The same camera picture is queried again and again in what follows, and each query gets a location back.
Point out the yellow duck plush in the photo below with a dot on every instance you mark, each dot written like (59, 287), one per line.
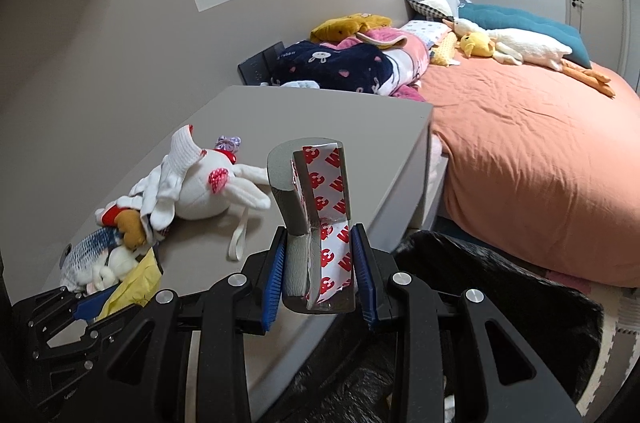
(475, 45)

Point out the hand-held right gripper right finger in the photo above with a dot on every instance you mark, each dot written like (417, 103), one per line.
(363, 283)

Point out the white rabbit plush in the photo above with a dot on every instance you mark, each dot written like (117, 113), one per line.
(200, 198)

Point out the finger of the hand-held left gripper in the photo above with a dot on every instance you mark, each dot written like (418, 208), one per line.
(100, 335)
(92, 307)

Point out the grey yellow patterned pillow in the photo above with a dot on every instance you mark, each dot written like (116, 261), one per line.
(435, 0)

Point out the black laundry basket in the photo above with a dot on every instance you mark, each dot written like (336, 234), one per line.
(475, 263)

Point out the white ribbed sock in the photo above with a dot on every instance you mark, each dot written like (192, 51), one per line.
(182, 148)

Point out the brown heart plush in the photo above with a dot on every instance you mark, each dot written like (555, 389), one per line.
(131, 228)

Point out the red white plush stocking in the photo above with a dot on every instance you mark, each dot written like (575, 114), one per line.
(109, 215)

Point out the foam puzzle floor mat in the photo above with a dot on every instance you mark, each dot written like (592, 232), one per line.
(615, 353)

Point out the yellow cloth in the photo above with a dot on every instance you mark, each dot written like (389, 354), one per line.
(132, 288)

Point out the mustard yellow plush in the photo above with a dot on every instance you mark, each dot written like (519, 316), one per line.
(345, 27)

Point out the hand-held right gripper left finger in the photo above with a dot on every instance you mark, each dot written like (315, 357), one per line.
(274, 283)

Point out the purple scrunchie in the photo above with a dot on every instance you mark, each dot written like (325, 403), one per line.
(228, 142)

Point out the bed with orange sheet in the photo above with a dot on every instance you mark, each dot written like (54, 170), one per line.
(525, 143)

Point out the grey table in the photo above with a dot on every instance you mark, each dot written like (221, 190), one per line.
(325, 118)

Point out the white dotted pillow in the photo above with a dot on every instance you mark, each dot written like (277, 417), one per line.
(425, 32)

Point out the navy printed blanket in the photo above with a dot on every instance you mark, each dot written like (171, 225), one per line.
(330, 65)

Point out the grey foam strip with tape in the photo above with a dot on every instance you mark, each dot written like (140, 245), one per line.
(289, 203)

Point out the pink blanket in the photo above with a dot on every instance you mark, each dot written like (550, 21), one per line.
(407, 63)

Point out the white cloth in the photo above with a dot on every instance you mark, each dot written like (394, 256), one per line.
(300, 83)

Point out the teal cushion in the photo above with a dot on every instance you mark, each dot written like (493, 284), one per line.
(530, 20)

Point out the small white plush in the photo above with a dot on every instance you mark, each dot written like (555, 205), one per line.
(112, 268)

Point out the white goose plush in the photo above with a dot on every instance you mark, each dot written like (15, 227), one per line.
(525, 43)

